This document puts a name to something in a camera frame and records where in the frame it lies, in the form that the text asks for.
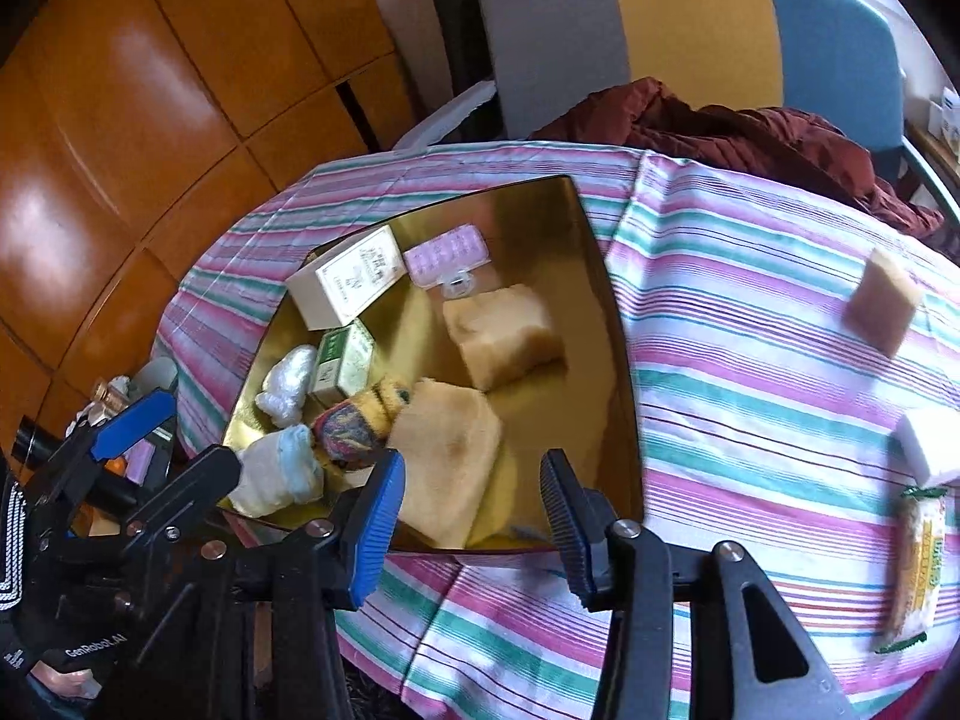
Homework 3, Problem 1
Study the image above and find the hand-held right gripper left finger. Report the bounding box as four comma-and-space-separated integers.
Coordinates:
150, 450, 410, 720

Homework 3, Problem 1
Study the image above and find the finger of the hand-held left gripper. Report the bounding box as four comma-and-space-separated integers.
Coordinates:
22, 390, 178, 497
122, 446, 245, 535

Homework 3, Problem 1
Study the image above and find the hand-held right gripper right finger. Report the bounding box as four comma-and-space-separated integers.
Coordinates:
540, 449, 852, 720

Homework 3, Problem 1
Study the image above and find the white and blue sock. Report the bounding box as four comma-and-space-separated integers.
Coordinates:
225, 424, 325, 518

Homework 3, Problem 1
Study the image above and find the yellow sponge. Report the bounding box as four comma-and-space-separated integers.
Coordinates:
386, 377, 503, 550

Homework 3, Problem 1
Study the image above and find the yellow multicoloured sock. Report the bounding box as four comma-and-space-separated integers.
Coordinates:
311, 379, 413, 473

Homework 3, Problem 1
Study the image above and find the white crinkled plastic packet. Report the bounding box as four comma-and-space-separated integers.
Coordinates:
255, 345, 320, 428

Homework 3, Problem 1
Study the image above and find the green and white small box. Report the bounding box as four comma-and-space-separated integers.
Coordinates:
309, 319, 376, 400

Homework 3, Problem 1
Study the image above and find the gold metal tin box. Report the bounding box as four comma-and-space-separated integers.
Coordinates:
217, 174, 646, 557

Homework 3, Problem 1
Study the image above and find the tan sponge block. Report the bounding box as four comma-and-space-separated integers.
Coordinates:
442, 283, 567, 392
840, 246, 925, 359

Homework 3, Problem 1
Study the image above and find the cream cardboard box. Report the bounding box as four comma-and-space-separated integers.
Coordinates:
285, 223, 410, 331

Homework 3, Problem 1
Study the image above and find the pink ridged brush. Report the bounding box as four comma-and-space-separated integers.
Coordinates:
403, 223, 492, 290

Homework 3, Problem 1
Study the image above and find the biscuit packet yellow green label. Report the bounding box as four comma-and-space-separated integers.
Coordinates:
874, 484, 950, 655

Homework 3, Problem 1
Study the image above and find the white foam block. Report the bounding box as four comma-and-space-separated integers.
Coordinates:
896, 409, 960, 488

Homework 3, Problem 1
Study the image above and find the person's left hand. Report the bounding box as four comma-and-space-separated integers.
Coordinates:
30, 664, 102, 702

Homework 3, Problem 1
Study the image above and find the pink plastic item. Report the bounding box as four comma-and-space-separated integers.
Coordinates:
124, 439, 160, 485

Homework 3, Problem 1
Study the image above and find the striped tablecloth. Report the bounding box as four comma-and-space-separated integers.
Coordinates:
150, 141, 960, 720

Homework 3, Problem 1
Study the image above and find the wooden wardrobe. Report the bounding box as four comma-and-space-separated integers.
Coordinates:
0, 0, 421, 466

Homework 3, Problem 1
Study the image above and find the maroon garment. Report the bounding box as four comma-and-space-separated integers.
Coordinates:
529, 77, 947, 245

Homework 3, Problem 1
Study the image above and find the grey yellow blue chair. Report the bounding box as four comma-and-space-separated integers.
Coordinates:
394, 0, 960, 233

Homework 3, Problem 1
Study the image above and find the wooden side table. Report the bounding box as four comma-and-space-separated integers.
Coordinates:
904, 120, 960, 192

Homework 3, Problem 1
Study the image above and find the white carton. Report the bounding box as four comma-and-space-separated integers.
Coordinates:
926, 88, 960, 140

